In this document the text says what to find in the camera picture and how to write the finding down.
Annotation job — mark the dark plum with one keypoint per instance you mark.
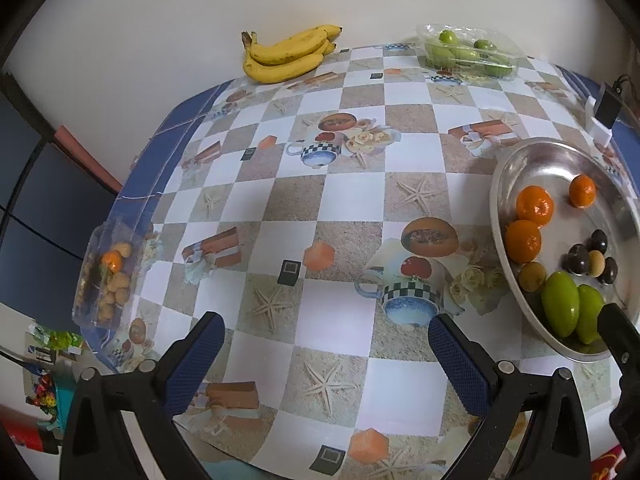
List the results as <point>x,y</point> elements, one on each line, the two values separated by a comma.
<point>576,258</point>
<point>598,240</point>

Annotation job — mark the clear plastic clamshell box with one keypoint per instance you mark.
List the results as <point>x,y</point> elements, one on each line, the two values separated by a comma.
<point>512,52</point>

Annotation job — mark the pile of green jujubes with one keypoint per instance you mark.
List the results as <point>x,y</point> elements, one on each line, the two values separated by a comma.
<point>446,36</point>

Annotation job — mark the pale round longan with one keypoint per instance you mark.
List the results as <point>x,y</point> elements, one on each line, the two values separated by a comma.
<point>595,263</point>

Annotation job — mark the large steel bowl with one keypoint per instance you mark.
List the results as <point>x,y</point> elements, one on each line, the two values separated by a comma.
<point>550,170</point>

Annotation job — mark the black power adapter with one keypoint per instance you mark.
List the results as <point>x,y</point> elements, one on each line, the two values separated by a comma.
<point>607,105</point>

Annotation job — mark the dark blue cabinet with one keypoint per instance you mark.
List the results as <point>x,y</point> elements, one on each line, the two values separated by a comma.
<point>35,185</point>

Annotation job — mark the red box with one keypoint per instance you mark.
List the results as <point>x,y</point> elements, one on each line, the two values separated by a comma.
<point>25,437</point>

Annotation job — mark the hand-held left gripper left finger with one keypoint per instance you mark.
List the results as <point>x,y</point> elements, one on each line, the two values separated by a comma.
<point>192,360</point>

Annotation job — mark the small orange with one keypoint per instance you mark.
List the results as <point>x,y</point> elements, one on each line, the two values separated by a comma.
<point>112,261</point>

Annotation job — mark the brown round longan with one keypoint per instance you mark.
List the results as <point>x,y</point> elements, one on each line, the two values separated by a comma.
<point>531,276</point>

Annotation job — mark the colourful toy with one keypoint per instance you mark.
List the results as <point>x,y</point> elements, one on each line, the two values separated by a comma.
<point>45,395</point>

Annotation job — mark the yellow banana bunch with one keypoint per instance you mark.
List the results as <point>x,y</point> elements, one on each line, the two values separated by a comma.
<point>285,55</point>

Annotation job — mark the checkered printed tablecloth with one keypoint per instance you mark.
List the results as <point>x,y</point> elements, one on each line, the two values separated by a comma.
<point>410,125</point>

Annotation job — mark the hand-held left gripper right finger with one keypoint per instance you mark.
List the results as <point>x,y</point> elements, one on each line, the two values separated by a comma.
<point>457,360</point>

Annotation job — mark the orange with stem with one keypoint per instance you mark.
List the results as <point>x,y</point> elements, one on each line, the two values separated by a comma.
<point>582,191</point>

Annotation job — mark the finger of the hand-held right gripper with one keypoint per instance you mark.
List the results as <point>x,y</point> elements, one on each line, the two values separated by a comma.
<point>620,335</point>

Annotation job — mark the white charging dock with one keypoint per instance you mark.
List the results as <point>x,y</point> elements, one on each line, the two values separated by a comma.
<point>599,133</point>

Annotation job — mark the small black plum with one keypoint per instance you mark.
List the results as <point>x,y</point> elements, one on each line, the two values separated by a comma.
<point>609,270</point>

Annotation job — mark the pile of longans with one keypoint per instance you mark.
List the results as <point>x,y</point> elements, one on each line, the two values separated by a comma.
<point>119,282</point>

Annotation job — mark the green plastic packet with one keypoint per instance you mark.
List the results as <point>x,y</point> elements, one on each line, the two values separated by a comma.
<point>57,341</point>

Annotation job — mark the clear plastic tray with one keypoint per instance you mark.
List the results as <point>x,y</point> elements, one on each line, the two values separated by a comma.
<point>125,230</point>

